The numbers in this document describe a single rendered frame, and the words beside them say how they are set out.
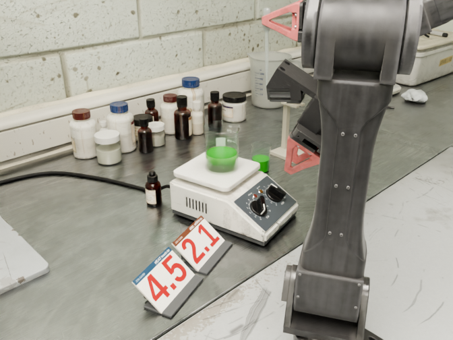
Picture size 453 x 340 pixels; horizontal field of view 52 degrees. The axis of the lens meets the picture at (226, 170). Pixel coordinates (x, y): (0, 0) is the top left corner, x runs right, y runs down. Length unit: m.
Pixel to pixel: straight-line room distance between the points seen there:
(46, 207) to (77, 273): 0.23
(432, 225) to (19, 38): 0.92
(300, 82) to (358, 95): 0.30
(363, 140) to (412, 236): 0.46
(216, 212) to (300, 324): 0.33
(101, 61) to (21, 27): 0.21
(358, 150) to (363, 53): 0.08
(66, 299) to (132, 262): 0.12
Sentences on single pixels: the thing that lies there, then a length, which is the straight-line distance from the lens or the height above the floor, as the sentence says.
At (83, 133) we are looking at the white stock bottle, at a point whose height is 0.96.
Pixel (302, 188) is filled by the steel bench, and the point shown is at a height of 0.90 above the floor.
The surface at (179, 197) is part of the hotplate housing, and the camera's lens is 0.84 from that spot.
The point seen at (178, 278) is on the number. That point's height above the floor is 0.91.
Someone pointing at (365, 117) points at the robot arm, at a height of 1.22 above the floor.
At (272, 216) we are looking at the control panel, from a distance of 0.80.
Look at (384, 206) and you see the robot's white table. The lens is 0.94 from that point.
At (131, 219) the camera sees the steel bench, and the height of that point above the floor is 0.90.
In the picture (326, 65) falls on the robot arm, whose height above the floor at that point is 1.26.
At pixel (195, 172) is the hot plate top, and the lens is 0.82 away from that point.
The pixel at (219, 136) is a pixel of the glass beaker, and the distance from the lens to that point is 0.78.
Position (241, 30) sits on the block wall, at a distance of 1.54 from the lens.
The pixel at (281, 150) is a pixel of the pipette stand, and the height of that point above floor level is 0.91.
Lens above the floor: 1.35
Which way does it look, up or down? 26 degrees down
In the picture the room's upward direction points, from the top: straight up
